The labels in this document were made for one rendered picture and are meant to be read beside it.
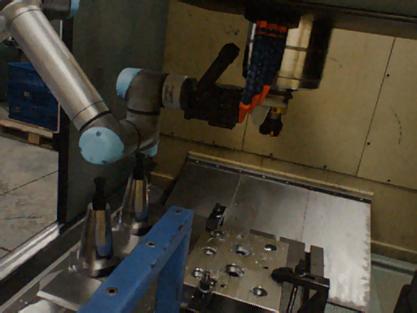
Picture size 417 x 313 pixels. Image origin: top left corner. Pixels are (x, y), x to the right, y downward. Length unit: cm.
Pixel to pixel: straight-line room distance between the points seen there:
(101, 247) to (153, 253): 7
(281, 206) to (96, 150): 120
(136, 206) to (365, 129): 141
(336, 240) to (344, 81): 68
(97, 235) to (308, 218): 139
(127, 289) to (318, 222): 140
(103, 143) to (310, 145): 128
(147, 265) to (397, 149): 153
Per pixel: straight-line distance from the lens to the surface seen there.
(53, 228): 143
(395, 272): 203
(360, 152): 188
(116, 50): 151
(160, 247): 54
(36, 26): 84
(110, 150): 74
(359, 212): 190
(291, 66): 72
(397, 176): 193
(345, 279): 166
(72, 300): 47
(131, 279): 48
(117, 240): 57
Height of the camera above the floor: 152
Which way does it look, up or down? 18 degrees down
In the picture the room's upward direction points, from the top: 9 degrees clockwise
